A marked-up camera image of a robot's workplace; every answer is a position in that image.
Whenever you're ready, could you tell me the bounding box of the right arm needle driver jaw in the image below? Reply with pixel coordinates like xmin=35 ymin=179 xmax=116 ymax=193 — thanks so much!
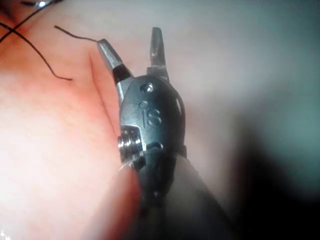
xmin=96 ymin=38 xmax=135 ymax=101
xmin=146 ymin=26 xmax=171 ymax=83

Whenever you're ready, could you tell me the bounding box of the right arm needle driver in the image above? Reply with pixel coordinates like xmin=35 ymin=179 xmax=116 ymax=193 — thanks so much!
xmin=117 ymin=73 xmax=188 ymax=170

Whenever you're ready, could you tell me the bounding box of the black thread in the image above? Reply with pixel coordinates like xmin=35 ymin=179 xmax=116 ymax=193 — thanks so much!
xmin=0 ymin=0 xmax=99 ymax=82

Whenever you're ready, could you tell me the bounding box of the curved steel needle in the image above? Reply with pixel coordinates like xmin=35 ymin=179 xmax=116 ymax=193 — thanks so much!
xmin=20 ymin=0 xmax=49 ymax=9

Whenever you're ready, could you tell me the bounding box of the tissue pad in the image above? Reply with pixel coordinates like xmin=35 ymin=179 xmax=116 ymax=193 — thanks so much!
xmin=0 ymin=0 xmax=320 ymax=240

